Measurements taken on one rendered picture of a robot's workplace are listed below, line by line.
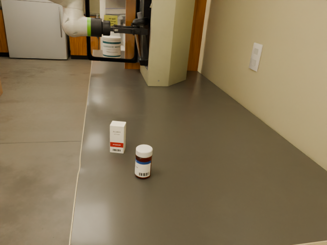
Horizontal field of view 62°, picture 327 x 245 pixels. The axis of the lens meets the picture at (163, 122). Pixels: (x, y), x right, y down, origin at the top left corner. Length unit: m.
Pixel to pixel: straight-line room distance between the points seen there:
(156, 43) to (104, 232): 1.02
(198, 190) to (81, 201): 0.27
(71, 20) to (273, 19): 0.92
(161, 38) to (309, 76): 0.71
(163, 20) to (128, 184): 0.91
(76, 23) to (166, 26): 0.44
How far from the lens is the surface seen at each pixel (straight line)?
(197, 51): 1.85
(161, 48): 1.40
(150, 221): 0.59
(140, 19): 1.49
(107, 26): 1.48
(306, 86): 1.03
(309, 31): 1.05
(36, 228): 1.97
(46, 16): 6.34
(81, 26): 1.47
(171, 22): 1.40
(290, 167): 0.88
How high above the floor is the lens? 1.35
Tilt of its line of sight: 24 degrees down
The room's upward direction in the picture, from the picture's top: 5 degrees clockwise
